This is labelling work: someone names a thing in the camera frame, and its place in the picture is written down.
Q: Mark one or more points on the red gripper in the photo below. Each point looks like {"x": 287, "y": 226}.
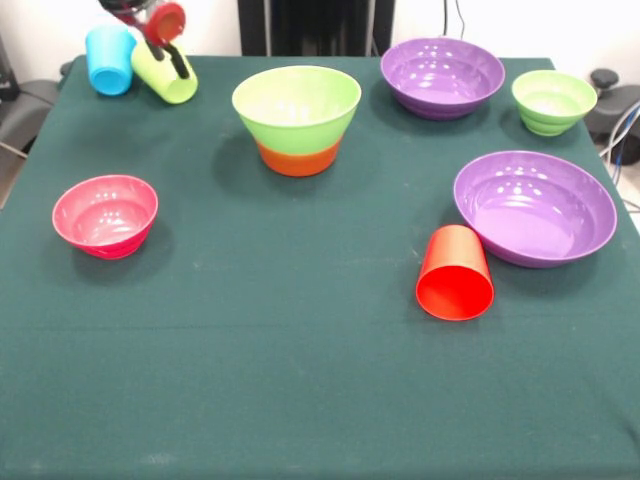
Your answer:
{"x": 167, "y": 22}

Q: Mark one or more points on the yellow-green cup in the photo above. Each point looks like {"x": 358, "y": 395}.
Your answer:
{"x": 165, "y": 87}

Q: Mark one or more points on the orange bowl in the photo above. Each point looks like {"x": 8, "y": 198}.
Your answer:
{"x": 300, "y": 162}

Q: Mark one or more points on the black chair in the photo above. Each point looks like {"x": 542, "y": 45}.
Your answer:
{"x": 617, "y": 107}
{"x": 25, "y": 112}

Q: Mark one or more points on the purple bowl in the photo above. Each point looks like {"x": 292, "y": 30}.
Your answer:
{"x": 440, "y": 75}
{"x": 535, "y": 215}

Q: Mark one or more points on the red cup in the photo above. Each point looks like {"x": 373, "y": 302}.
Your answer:
{"x": 455, "y": 295}

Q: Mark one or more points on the dark green tablecloth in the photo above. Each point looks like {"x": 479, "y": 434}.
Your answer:
{"x": 300, "y": 375}

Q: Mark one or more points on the pink bowl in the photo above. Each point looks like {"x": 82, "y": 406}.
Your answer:
{"x": 105, "y": 225}

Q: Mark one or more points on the large green bowl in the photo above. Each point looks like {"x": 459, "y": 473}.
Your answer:
{"x": 295, "y": 110}

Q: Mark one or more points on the small green bowl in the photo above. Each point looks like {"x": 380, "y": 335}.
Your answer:
{"x": 552, "y": 107}

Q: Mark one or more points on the blue cup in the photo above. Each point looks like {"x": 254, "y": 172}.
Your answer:
{"x": 107, "y": 65}

